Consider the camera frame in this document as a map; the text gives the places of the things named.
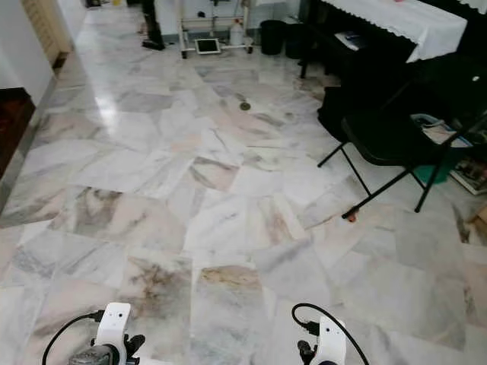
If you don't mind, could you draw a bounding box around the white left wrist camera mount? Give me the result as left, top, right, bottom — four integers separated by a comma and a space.
95, 302, 132, 357

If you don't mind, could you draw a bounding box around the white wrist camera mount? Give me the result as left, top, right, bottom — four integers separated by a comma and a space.
95, 302, 132, 357
316, 316, 348, 365

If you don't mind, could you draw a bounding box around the stack of magazines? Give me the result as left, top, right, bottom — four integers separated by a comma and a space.
453, 156, 487, 195

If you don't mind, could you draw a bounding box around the light wooden door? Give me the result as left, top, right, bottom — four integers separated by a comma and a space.
21, 0, 73, 66

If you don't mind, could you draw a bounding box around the black covered table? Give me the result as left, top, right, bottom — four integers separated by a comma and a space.
299, 0, 487, 100

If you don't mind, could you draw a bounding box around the white metal rack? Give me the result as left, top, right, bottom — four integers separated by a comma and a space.
179, 0, 256, 59

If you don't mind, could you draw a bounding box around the black waste bin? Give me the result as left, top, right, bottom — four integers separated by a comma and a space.
259, 20, 286, 56
283, 23, 305, 60

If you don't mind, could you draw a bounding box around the white framed tablet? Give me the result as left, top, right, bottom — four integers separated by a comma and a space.
195, 38, 221, 56

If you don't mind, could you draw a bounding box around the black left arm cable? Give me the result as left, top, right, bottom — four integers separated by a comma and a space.
42, 310, 106, 365

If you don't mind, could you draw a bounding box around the white plastic bottle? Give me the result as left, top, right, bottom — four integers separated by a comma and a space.
229, 19, 246, 48

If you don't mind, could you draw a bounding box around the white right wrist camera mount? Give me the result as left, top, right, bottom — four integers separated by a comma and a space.
316, 316, 348, 365

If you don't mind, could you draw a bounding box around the black floor stand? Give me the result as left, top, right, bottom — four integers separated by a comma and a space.
142, 0, 166, 51

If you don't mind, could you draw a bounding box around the stack of papers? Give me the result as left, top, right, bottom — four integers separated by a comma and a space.
411, 113, 473, 149

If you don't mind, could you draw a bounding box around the white lace tablecloth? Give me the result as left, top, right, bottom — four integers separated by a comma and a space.
321, 0, 469, 63

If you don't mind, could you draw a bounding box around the black folding chair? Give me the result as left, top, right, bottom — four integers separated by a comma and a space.
317, 82, 487, 222

